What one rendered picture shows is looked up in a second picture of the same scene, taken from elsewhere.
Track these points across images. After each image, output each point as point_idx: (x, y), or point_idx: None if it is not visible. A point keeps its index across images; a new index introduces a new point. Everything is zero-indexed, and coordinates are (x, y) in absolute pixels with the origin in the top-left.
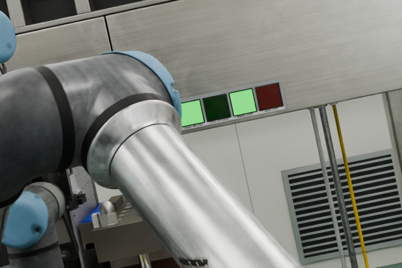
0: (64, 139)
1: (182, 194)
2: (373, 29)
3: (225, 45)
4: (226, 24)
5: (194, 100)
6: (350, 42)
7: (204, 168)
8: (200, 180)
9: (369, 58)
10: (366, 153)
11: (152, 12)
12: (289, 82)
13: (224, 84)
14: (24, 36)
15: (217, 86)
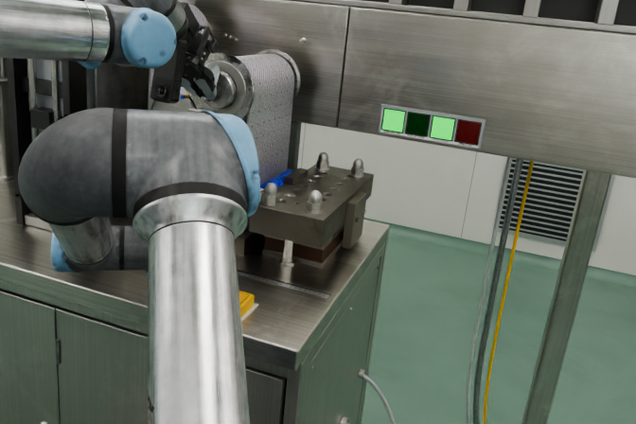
0: (114, 201)
1: (171, 321)
2: (596, 106)
3: (446, 71)
4: (455, 51)
5: (400, 111)
6: (567, 110)
7: (216, 295)
8: (197, 313)
9: (579, 132)
10: None
11: (393, 17)
12: (492, 126)
13: (432, 105)
14: (278, 2)
15: (425, 105)
